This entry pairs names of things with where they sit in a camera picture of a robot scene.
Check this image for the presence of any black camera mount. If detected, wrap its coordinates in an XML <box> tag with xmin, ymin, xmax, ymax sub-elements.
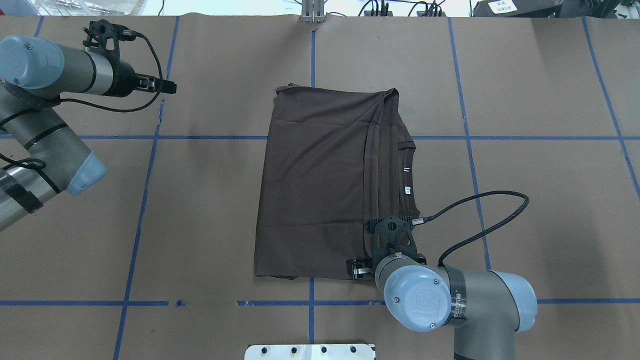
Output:
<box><xmin>82</xmin><ymin>19</ymin><xmax>137</xmax><ymax>58</ymax></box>
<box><xmin>364</xmin><ymin>216</ymin><xmax>419</xmax><ymax>261</ymax></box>

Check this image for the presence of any white pedestal column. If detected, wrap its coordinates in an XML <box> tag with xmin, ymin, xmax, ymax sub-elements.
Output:
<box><xmin>244</xmin><ymin>343</ymin><xmax>377</xmax><ymax>360</ymax></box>

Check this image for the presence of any left braided black cable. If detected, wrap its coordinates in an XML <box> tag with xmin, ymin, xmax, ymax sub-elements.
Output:
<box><xmin>0</xmin><ymin>31</ymin><xmax>166</xmax><ymax>173</ymax></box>

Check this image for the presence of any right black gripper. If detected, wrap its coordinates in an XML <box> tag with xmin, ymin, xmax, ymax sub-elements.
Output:
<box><xmin>347</xmin><ymin>247</ymin><xmax>427</xmax><ymax>281</ymax></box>

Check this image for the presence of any clear acrylic rack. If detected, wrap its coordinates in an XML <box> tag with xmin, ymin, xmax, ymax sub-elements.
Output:
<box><xmin>29</xmin><ymin>0</ymin><xmax>147</xmax><ymax>16</ymax></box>

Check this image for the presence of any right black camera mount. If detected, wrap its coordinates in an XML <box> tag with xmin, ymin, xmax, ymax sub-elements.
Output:
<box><xmin>364</xmin><ymin>216</ymin><xmax>419</xmax><ymax>261</ymax></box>

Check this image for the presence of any right braided black cable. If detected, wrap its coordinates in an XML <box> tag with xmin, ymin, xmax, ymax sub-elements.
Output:
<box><xmin>411</xmin><ymin>191</ymin><xmax>531</xmax><ymax>268</ymax></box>

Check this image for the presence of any black box with label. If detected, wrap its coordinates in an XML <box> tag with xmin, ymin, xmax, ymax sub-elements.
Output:
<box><xmin>471</xmin><ymin>0</ymin><xmax>563</xmax><ymax>18</ymax></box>

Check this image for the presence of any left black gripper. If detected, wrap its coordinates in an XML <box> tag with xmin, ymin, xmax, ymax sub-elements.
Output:
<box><xmin>112</xmin><ymin>60</ymin><xmax>178</xmax><ymax>98</ymax></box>

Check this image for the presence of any braided black cable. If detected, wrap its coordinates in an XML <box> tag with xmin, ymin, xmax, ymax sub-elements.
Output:
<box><xmin>0</xmin><ymin>31</ymin><xmax>166</xmax><ymax>173</ymax></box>
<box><xmin>411</xmin><ymin>191</ymin><xmax>531</xmax><ymax>268</ymax></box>

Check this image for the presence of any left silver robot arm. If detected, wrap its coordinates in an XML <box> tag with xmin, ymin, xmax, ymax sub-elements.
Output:
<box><xmin>1</xmin><ymin>25</ymin><xmax>178</xmax><ymax>230</ymax></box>

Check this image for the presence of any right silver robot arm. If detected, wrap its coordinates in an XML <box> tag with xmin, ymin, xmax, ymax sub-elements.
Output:
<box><xmin>346</xmin><ymin>251</ymin><xmax>538</xmax><ymax>360</ymax></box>

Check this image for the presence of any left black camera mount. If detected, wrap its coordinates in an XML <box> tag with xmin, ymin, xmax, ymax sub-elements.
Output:
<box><xmin>82</xmin><ymin>19</ymin><xmax>137</xmax><ymax>58</ymax></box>

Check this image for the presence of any brown t-shirt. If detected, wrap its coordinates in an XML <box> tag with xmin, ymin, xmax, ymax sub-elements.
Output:
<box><xmin>253</xmin><ymin>84</ymin><xmax>420</xmax><ymax>280</ymax></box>

